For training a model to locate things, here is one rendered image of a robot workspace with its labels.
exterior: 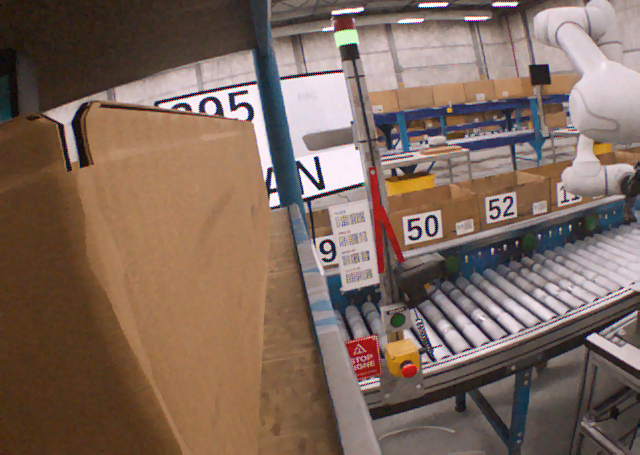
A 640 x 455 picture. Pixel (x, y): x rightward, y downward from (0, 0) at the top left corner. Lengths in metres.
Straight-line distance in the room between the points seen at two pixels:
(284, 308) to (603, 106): 0.84
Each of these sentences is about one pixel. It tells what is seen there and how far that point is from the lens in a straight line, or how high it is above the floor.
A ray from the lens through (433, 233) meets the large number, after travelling 1.65.
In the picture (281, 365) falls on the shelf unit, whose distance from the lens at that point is 0.17.
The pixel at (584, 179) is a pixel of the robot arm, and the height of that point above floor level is 1.13.
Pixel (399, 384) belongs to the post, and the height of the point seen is 0.73.
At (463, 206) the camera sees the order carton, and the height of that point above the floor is 1.01.
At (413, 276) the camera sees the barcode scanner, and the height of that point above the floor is 1.07.
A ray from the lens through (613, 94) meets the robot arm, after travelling 0.96.
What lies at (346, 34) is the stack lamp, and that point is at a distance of 0.92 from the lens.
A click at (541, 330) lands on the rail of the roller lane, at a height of 0.74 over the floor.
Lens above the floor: 1.43
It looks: 13 degrees down
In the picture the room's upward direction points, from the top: 11 degrees counter-clockwise
